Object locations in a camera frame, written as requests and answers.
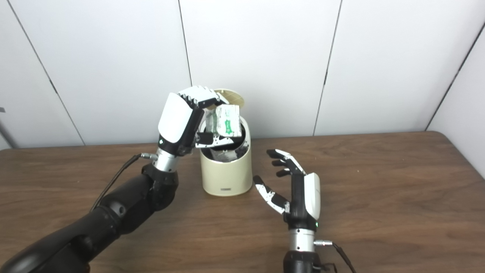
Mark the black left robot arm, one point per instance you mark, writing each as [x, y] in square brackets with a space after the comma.
[113, 216]

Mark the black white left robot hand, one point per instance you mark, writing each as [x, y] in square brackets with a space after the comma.
[176, 121]

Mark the cream-colored round bin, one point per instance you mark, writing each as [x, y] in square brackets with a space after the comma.
[227, 174]

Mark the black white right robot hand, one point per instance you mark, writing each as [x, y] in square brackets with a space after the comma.
[303, 201]

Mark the cream round bin lid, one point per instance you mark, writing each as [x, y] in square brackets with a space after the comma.
[233, 99]

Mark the white green milk carton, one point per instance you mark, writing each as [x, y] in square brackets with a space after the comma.
[229, 121]

